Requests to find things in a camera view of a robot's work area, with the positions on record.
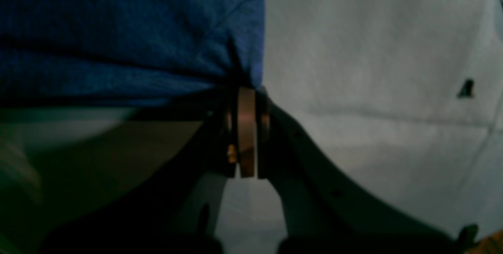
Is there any teal table cloth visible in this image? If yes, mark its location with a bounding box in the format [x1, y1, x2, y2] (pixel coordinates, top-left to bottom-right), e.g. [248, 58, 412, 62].
[1, 0, 503, 254]

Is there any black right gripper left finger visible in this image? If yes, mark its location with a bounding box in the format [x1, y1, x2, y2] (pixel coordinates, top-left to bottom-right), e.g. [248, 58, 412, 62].
[39, 87, 257, 254]

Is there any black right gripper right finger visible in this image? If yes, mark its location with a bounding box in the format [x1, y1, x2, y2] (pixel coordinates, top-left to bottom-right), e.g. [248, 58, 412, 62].
[256, 89, 460, 254]

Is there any blue t-shirt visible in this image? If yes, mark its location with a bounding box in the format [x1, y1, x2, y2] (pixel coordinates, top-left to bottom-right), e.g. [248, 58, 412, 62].
[0, 0, 265, 107]

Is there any black screw lower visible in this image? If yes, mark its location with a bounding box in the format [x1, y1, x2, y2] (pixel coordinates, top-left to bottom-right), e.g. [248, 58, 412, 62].
[457, 79, 475, 99]

